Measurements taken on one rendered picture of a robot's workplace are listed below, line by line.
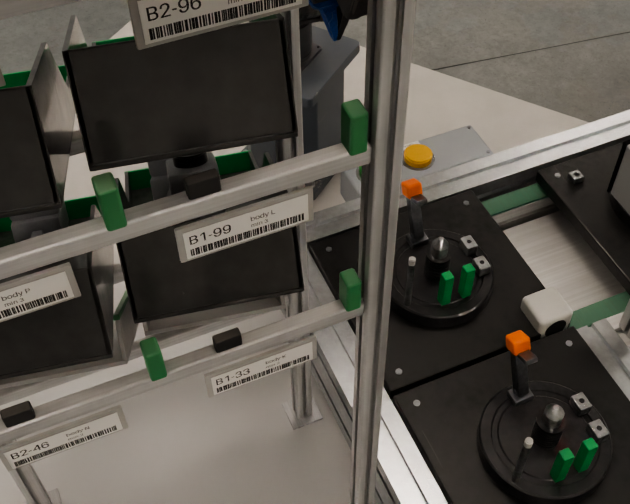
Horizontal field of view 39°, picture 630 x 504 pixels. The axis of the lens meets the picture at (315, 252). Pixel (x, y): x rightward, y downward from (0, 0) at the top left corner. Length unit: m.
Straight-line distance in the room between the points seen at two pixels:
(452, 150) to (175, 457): 0.57
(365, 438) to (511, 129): 0.77
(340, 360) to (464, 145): 0.41
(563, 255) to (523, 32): 1.98
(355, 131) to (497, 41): 2.60
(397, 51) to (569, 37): 2.68
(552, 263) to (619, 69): 1.90
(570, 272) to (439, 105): 0.43
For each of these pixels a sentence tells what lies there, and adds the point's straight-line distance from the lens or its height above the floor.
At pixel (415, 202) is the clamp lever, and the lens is 1.08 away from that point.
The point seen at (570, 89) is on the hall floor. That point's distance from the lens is 2.97.
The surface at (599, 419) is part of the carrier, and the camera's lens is 1.01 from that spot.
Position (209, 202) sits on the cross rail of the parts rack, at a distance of 0.53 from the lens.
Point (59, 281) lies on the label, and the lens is 0.53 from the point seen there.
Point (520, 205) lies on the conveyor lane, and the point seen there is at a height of 0.95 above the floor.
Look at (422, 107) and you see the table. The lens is 1.51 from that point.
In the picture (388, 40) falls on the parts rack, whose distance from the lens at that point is 0.50.
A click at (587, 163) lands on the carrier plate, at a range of 1.30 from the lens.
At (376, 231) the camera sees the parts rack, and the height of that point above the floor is 1.40.
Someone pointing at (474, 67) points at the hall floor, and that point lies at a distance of 3.00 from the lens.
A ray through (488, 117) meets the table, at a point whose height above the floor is 0.86.
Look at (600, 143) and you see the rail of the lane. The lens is 1.35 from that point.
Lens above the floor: 1.85
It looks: 50 degrees down
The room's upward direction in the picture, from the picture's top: 1 degrees counter-clockwise
